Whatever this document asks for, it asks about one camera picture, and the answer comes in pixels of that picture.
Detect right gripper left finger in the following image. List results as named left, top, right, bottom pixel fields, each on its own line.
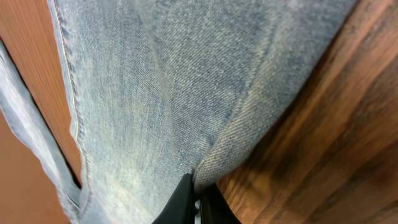
left=153, top=174, right=195, bottom=224

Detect medium blue denim jeans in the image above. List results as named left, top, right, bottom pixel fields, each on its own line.
left=1, top=0, right=354, bottom=223

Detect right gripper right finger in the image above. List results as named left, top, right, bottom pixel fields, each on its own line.
left=199, top=184, right=241, bottom=224

